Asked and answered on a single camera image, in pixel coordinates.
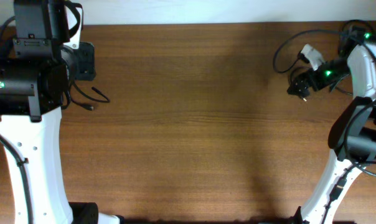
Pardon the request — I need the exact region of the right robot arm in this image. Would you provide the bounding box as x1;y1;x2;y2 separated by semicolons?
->
287;26;376;223

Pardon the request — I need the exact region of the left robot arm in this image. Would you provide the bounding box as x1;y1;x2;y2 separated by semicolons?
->
0;1;124;223

